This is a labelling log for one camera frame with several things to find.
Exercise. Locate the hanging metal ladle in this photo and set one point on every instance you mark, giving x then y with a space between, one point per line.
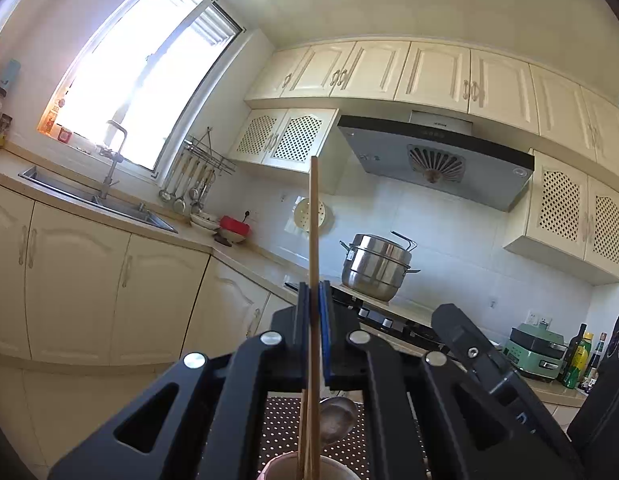
179 205
164 195
197 207

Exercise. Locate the black gas stove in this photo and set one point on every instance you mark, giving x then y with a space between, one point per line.
389 317

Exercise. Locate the cream upper wall cabinets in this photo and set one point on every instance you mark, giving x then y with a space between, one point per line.
429 75

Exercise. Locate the blue wall holder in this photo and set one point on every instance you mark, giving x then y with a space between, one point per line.
9 75

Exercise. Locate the steel steamer pot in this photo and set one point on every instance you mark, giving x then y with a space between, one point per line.
374 270

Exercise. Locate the metal spoon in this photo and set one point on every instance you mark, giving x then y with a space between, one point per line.
337 417

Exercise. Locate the kitchen window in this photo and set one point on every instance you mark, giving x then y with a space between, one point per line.
139 70

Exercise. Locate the wall utensil rack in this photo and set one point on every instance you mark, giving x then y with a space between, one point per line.
209 152

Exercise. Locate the hanging metal skimmer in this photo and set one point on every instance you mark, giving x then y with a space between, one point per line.
194 194

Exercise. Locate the small windowsill container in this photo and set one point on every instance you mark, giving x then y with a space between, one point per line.
64 135

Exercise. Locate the red and white bowls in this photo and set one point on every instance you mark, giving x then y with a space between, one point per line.
235 226

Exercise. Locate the yellow-green bottle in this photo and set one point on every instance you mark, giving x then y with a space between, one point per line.
582 360

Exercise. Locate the wall outlet with black plug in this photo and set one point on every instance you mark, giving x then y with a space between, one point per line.
249 216

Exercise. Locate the small cream lattice cabinet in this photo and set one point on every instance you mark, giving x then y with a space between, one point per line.
289 137

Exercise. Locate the dark sauce bottle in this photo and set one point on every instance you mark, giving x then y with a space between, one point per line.
597 360

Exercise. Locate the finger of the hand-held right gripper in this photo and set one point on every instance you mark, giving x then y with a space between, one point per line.
469 345

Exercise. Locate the round cream perforated plate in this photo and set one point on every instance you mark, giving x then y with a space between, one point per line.
302 215

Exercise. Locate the steel faucet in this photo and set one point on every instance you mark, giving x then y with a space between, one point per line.
109 180

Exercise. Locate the small dark jar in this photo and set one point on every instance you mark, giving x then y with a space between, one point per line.
4 132

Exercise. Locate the orange bottle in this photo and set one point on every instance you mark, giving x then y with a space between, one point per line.
50 119

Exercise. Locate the dark green oil bottle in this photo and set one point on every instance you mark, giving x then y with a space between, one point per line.
574 350

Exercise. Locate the large cream lattice cabinet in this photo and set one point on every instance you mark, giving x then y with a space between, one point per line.
564 210

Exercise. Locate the black range hood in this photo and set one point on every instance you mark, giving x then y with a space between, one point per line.
379 155

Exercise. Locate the white wall outlet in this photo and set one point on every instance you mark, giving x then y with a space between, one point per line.
538 320

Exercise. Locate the green electric cooker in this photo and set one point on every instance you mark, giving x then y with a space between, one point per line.
534 355

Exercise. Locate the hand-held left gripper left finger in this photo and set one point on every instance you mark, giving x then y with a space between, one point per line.
305 330

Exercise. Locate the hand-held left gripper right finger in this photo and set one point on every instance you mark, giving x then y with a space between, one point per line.
325 330

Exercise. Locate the steel double sink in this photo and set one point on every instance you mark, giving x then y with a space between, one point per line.
64 185

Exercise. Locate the pink cup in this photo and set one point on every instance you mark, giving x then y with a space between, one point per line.
339 470

